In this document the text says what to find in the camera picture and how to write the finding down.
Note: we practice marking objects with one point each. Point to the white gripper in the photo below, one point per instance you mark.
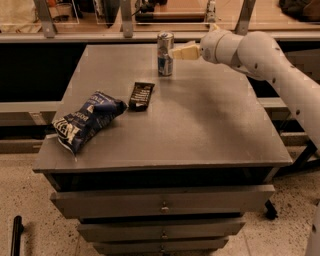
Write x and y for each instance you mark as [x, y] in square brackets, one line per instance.
[212, 46]

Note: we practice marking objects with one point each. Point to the silver blue redbull can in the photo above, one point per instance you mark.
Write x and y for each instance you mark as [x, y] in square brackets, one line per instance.
[165, 42]

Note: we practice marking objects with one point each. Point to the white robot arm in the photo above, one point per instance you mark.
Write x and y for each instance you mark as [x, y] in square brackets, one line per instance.
[257, 55]

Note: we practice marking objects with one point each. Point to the blue chip bag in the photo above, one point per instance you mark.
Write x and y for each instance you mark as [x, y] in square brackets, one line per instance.
[74, 130]

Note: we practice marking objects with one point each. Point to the dark brown candy bar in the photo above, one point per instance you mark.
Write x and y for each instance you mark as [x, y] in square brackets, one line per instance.
[140, 96]

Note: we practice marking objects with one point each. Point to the grey drawer cabinet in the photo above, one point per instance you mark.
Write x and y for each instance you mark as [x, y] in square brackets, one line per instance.
[204, 127]

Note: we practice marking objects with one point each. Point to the grey metal railing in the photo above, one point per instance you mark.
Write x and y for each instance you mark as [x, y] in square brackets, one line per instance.
[121, 20]

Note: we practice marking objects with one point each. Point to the grey top drawer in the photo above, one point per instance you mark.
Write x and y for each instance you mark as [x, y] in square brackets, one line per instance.
[162, 201]

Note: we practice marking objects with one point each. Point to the grey drawer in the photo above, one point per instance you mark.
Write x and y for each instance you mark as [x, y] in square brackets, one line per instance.
[162, 201]
[160, 230]
[160, 246]

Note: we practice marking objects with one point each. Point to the black caster wheel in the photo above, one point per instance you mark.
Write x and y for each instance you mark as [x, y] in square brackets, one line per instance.
[271, 212]

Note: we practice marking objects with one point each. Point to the grey middle drawer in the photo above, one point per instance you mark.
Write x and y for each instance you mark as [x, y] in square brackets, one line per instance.
[160, 230]

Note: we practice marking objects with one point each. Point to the grey bottom drawer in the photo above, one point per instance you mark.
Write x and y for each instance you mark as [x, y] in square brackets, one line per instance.
[160, 246]

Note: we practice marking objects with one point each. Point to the black pole on floor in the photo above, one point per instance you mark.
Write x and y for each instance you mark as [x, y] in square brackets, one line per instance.
[17, 231]

